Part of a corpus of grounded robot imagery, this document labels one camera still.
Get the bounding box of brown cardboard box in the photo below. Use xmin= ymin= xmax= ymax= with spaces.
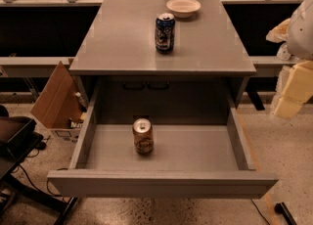
xmin=30 ymin=62 xmax=87 ymax=142

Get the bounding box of clear sanitizer bottle left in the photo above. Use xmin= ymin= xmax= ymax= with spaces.
xmin=277 ymin=43 xmax=291 ymax=61

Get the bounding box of grey shelf rail left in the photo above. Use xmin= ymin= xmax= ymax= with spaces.
xmin=0 ymin=57 xmax=73 ymax=78

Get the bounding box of blue soda can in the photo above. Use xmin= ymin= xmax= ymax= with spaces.
xmin=155 ymin=13 xmax=175 ymax=54

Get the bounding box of grey shelf rail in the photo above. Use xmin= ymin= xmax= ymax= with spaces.
xmin=0 ymin=57 xmax=73 ymax=78
xmin=250 ymin=56 xmax=297 ymax=77

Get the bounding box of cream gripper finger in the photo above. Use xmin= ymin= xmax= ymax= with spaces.
xmin=266 ymin=19 xmax=290 ymax=43
xmin=273 ymin=61 xmax=313 ymax=119

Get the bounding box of grey shelf rail right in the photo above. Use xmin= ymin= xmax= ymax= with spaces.
xmin=250 ymin=56 xmax=297 ymax=77

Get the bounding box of black office chair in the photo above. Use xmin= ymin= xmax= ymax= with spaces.
xmin=0 ymin=105 xmax=77 ymax=225

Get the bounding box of white ceramic bowl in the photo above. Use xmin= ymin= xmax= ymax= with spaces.
xmin=166 ymin=0 xmax=201 ymax=19

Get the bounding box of grey cabinet counter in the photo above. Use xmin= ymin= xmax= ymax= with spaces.
xmin=70 ymin=0 xmax=255 ymax=124

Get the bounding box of orange soda can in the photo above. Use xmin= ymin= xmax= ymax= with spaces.
xmin=132 ymin=118 xmax=154 ymax=155

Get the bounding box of grey open top drawer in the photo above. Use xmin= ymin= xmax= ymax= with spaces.
xmin=48 ymin=96 xmax=278 ymax=199

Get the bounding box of black floor cable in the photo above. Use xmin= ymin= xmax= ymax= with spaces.
xmin=249 ymin=199 xmax=272 ymax=225

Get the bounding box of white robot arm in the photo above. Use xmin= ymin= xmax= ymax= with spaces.
xmin=266 ymin=0 xmax=313 ymax=122

